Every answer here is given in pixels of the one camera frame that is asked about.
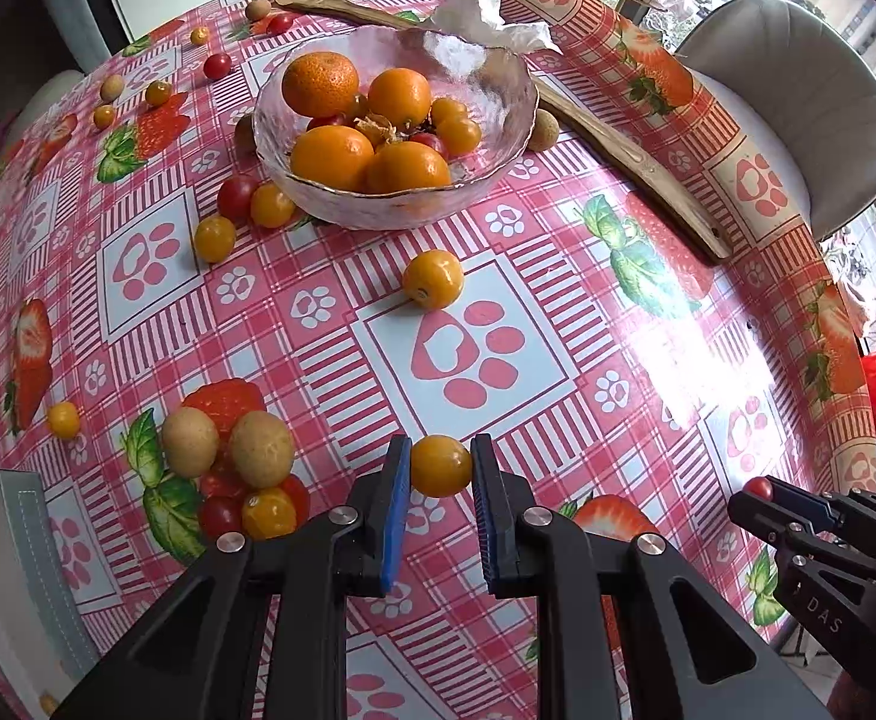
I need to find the white cardboard box tray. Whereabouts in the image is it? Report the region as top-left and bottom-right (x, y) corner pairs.
(0, 467), (101, 720)

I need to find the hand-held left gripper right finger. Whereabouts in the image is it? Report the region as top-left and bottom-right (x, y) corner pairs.
(470, 433), (833, 720)

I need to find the long wooden tray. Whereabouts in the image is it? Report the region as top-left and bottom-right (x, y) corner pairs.
(269, 0), (733, 263)

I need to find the grey padded chair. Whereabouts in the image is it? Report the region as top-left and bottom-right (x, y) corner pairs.
(674, 0), (876, 224)

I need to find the crumpled white tissue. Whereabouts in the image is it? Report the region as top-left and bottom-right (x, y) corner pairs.
(424, 0), (563, 53)

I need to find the dimpled orange mandarin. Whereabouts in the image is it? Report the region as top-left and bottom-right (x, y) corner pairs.
(282, 51), (361, 119)

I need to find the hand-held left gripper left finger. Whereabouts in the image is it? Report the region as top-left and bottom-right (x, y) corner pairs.
(52, 435), (413, 720)

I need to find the clear glass bowl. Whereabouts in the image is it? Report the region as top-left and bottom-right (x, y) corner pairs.
(253, 24), (541, 230)

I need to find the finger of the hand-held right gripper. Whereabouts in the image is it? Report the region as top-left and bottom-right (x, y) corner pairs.
(766, 478), (876, 565)
(728, 491), (876, 584)

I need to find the dry physalis husk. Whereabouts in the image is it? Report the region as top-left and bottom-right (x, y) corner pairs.
(354, 114), (395, 145)

